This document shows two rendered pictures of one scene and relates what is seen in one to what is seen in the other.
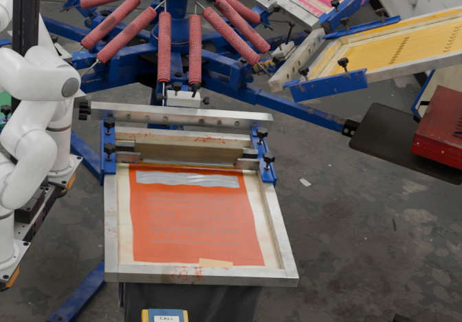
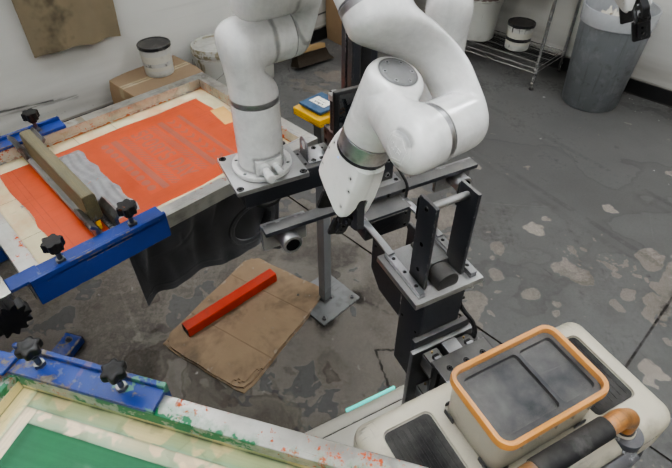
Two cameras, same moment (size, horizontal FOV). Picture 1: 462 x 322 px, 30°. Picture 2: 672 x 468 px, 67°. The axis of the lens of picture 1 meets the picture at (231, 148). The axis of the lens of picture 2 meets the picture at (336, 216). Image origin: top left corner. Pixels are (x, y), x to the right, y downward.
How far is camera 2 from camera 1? 294 cm
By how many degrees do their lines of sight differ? 88
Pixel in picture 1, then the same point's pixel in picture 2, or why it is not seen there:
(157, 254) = not seen: hidden behind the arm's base
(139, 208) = (190, 182)
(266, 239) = (156, 109)
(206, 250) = (209, 126)
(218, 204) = (125, 148)
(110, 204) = (218, 183)
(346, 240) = not seen: outside the picture
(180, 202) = (148, 167)
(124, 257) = not seen: hidden behind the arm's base
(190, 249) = (218, 132)
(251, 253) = (186, 108)
